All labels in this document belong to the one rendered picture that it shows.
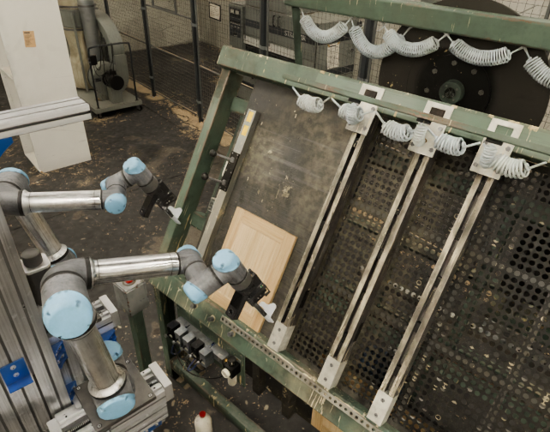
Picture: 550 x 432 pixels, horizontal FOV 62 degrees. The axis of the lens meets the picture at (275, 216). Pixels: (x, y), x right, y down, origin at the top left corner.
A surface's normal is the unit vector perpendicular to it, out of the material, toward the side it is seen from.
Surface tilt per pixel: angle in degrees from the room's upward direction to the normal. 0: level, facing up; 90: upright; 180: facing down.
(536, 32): 90
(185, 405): 0
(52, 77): 90
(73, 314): 83
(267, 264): 60
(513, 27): 90
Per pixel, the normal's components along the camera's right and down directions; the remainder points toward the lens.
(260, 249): -0.56, -0.07
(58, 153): 0.64, 0.44
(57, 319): 0.43, 0.40
